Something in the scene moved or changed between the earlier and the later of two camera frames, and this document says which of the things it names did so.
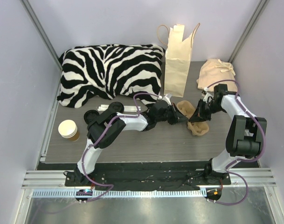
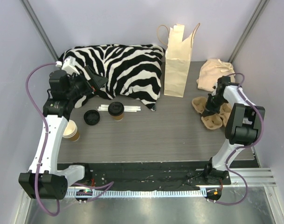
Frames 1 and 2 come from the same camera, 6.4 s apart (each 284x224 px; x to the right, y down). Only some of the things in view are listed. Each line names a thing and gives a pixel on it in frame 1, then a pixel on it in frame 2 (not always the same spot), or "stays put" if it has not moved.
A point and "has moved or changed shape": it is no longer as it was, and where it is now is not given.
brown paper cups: x=68 y=129 stays put
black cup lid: x=90 y=116 stays put
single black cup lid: x=116 y=107 stays put
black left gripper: x=173 y=112 -> x=89 y=78
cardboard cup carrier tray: x=187 y=109 has moved or changed shape
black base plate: x=146 y=174 stays put
